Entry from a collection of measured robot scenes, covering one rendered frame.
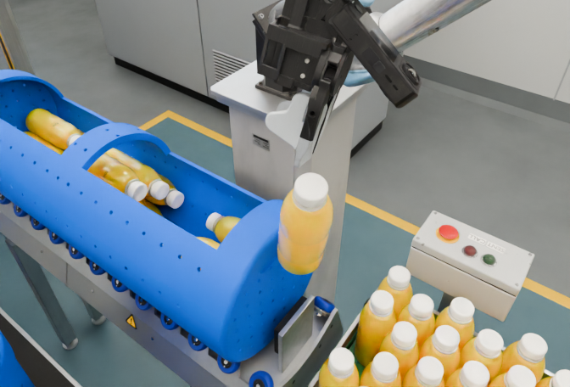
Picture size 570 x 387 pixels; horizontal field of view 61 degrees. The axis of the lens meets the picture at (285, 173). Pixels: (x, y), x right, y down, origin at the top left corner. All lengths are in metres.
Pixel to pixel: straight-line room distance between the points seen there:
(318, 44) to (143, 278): 0.53
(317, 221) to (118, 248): 0.43
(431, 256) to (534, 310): 1.47
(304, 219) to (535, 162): 2.73
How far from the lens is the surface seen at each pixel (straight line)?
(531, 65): 3.56
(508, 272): 0.96
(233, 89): 1.27
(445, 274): 0.98
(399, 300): 0.93
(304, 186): 0.55
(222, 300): 0.75
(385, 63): 0.48
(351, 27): 0.48
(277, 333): 0.87
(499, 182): 2.98
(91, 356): 2.18
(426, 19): 0.97
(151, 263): 0.83
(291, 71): 0.49
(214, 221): 1.02
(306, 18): 0.49
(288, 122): 0.52
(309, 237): 0.59
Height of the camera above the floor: 1.78
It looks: 40 degrees down
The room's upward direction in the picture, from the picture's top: straight up
